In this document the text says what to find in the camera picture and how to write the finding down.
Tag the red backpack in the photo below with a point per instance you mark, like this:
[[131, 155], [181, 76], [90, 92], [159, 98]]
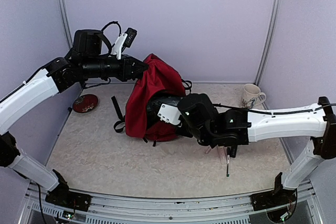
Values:
[[140, 119]]

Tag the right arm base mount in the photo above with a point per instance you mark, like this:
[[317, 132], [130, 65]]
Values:
[[266, 200]]

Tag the green tipped black marker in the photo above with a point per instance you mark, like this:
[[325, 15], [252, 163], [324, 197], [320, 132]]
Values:
[[228, 162]]

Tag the aluminium frame post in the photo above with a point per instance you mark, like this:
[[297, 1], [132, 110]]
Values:
[[65, 21], [267, 45]]

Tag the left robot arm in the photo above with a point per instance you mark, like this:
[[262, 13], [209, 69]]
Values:
[[91, 56]]

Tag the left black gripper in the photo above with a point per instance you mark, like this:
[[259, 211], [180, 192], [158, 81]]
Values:
[[128, 72]]

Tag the pink black highlighter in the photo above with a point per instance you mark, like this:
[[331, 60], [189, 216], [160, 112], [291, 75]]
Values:
[[233, 151]]

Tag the right aluminium frame post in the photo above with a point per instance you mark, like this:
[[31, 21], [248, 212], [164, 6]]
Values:
[[267, 45]]

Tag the red floral round case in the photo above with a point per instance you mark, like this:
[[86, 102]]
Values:
[[85, 103]]

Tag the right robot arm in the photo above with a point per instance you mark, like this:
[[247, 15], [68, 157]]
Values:
[[241, 126]]

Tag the clear pink pen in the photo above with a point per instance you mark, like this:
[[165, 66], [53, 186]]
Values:
[[222, 152]]

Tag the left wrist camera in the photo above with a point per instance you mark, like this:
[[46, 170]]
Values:
[[124, 40]]

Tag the white printed mug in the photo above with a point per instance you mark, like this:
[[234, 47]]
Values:
[[252, 96]]

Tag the left aluminium frame post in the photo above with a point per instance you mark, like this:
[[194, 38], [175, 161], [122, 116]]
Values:
[[65, 21]]

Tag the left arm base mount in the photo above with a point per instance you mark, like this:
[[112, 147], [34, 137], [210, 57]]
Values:
[[69, 199]]

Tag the front aluminium rail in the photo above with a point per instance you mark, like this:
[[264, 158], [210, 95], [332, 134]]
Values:
[[105, 208]]

